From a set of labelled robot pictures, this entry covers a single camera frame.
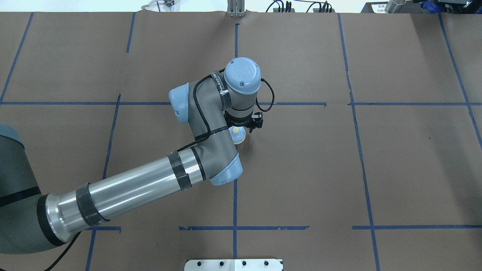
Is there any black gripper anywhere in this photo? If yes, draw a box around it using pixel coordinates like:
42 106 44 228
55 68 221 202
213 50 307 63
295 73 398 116
224 111 264 133

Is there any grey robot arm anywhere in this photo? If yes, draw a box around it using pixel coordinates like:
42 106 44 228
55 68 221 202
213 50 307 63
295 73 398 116
0 57 263 254

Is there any white metal mounting plate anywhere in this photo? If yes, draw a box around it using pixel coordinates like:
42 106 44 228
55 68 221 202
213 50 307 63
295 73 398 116
184 259 284 271

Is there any silver metal cylinder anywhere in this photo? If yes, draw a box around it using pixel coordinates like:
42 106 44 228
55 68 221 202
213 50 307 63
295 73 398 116
384 0 406 14

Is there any black box with label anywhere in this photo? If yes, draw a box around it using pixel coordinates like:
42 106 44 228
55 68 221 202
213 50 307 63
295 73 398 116
360 0 417 14

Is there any blue cloth item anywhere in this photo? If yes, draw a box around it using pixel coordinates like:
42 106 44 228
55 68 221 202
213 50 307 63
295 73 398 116
419 0 444 14

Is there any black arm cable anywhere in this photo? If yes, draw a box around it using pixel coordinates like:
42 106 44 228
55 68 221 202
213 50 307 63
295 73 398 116
44 70 276 271

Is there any grey aluminium post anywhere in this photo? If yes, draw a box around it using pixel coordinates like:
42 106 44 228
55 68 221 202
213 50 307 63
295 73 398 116
227 0 246 18

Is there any white cable bundle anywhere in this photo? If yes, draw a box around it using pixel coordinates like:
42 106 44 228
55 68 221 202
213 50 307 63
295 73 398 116
141 0 175 11

